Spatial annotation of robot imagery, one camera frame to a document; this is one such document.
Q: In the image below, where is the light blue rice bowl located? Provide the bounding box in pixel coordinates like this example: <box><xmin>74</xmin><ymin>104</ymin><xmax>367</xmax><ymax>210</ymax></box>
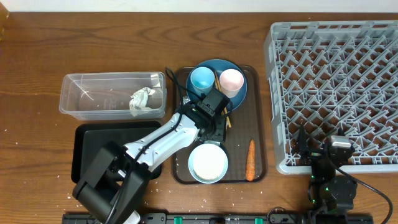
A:
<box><xmin>188</xmin><ymin>144</ymin><xmax>229</xmax><ymax>184</ymax></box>

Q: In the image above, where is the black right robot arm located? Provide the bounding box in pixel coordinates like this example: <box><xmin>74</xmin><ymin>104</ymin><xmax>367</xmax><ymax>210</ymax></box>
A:
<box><xmin>293</xmin><ymin>126</ymin><xmax>358</xmax><ymax>223</ymax></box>

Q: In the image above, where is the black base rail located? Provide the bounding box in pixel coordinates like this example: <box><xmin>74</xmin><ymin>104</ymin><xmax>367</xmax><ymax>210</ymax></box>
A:
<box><xmin>62</xmin><ymin>212</ymin><xmax>374</xmax><ymax>224</ymax></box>

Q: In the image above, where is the light blue cup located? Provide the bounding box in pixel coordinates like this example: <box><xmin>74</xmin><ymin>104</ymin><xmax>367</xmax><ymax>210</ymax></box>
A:
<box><xmin>189</xmin><ymin>67</ymin><xmax>215</xmax><ymax>95</ymax></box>

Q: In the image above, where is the silver yellow snack wrapper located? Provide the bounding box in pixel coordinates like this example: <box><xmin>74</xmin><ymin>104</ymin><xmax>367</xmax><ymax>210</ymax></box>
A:
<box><xmin>183</xmin><ymin>96</ymin><xmax>190</xmax><ymax>104</ymax></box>

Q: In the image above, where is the clear plastic waste bin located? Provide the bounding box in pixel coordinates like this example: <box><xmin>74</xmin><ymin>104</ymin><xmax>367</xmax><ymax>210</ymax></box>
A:
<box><xmin>59</xmin><ymin>72</ymin><xmax>167</xmax><ymax>121</ymax></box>

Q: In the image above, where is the dark blue plate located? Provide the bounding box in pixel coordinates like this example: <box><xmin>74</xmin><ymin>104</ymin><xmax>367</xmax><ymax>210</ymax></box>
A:
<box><xmin>186</xmin><ymin>58</ymin><xmax>248</xmax><ymax>111</ymax></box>

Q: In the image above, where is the brown serving tray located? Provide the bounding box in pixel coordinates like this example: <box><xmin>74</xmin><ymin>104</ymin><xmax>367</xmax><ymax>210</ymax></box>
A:
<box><xmin>172</xmin><ymin>65</ymin><xmax>267</xmax><ymax>185</ymax></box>

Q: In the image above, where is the pink cup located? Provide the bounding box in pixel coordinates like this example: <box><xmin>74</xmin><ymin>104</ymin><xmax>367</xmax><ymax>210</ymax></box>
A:
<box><xmin>219</xmin><ymin>69</ymin><xmax>244</xmax><ymax>98</ymax></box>

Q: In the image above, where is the orange carrot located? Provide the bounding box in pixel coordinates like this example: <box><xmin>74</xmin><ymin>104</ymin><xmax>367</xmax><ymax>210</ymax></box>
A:
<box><xmin>246</xmin><ymin>139</ymin><xmax>256</xmax><ymax>181</ymax></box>

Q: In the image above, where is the wooden chopstick right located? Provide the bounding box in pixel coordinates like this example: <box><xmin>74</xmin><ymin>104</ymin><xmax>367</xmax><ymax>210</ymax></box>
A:
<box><xmin>215</xmin><ymin>72</ymin><xmax>232</xmax><ymax>128</ymax></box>

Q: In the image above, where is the white napkin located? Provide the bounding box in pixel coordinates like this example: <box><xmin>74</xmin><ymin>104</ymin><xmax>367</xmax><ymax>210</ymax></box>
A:
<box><xmin>129</xmin><ymin>87</ymin><xmax>152</xmax><ymax>117</ymax></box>

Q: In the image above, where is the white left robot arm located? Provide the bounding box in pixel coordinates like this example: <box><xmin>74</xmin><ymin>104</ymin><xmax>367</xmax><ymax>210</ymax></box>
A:
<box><xmin>72</xmin><ymin>89</ymin><xmax>232</xmax><ymax>223</ymax></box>

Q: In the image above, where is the black waste tray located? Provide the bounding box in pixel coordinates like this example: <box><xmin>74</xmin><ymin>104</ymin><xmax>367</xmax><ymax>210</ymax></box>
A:
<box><xmin>71</xmin><ymin>120</ymin><xmax>161</xmax><ymax>183</ymax></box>

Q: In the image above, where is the grey dishwasher rack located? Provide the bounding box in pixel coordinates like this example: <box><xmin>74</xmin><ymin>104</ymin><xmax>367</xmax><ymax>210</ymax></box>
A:
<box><xmin>264</xmin><ymin>21</ymin><xmax>397</xmax><ymax>175</ymax></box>

